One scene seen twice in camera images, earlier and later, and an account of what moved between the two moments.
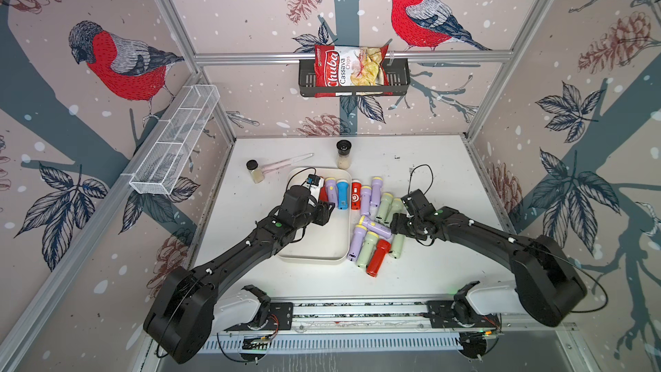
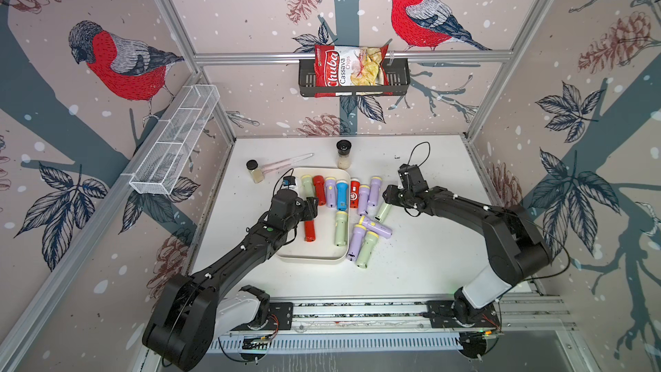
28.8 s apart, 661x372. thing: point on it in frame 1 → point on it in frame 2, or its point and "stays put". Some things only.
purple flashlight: [357, 242] stays put
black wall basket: [398, 81] stays put
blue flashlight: [342, 194] stays put
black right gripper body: [406, 226] → [398, 196]
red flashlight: [382, 249] → [310, 231]
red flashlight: [323, 195] stays put
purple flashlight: [331, 189] stays put
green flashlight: [397, 207] → [341, 228]
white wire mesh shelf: [158, 171] stays put
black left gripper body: [322, 215] → [308, 212]
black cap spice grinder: [343, 148] stays put
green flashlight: [385, 206] stays put
